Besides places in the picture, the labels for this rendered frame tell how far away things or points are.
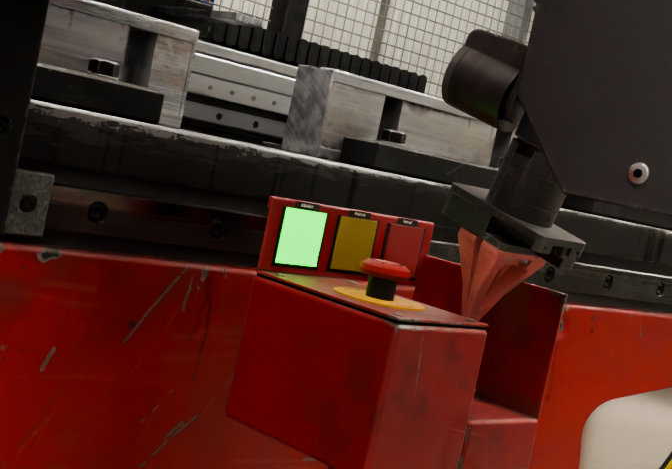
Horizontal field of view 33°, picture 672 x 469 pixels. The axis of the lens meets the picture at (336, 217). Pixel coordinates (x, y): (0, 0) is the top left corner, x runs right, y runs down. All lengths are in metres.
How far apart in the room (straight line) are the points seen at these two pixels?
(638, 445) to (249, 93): 1.03
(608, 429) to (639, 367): 1.02
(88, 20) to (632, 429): 0.66
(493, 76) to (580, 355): 0.58
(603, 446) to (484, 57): 0.47
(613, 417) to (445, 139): 0.85
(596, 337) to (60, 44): 0.76
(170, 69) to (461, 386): 0.42
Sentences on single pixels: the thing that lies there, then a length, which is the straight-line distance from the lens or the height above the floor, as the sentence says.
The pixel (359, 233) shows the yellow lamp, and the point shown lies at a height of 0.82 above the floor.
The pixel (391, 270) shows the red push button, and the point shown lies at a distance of 0.86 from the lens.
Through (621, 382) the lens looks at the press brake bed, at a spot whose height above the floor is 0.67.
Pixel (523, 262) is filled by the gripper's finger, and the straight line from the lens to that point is 0.94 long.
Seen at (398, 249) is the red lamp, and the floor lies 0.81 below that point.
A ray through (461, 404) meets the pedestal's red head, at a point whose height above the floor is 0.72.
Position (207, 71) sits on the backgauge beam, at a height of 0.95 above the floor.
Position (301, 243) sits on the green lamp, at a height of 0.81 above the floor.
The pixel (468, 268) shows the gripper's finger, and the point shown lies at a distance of 0.92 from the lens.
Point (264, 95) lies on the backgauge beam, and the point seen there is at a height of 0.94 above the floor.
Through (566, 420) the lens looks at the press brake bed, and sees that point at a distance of 1.44.
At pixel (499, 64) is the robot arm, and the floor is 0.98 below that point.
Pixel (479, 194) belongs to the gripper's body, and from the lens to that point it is 0.93.
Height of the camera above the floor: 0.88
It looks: 3 degrees down
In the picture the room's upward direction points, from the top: 12 degrees clockwise
